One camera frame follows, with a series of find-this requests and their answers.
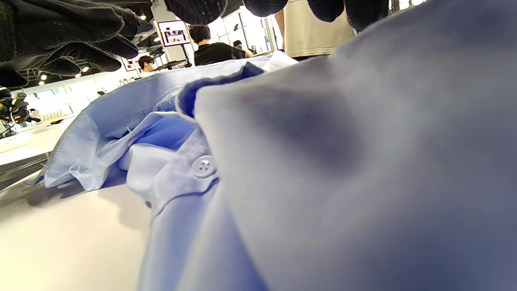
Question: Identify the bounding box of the person's left hand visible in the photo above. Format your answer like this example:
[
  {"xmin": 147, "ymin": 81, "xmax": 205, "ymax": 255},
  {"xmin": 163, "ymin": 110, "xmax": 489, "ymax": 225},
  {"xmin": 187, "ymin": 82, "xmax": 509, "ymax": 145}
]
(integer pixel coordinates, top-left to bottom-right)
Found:
[{"xmin": 0, "ymin": 0, "xmax": 155, "ymax": 88}]

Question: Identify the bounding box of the light blue long-sleeve shirt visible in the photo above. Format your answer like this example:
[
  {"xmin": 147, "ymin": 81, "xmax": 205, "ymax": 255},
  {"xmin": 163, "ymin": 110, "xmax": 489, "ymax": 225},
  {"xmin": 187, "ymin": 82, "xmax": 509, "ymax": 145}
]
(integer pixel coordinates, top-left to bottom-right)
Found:
[{"xmin": 30, "ymin": 0, "xmax": 517, "ymax": 291}]

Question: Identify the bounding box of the person's right hand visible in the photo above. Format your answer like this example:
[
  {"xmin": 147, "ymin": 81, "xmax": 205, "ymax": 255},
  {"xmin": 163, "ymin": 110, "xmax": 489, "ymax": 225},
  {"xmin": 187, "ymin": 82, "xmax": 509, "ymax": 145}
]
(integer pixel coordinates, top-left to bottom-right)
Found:
[{"xmin": 164, "ymin": 0, "xmax": 390, "ymax": 32}]

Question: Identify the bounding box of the white-framed display screen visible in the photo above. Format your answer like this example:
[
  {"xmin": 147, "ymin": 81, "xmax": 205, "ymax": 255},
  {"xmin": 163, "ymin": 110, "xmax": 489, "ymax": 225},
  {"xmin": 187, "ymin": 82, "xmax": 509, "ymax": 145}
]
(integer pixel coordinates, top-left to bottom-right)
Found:
[{"xmin": 158, "ymin": 20, "xmax": 191, "ymax": 47}]

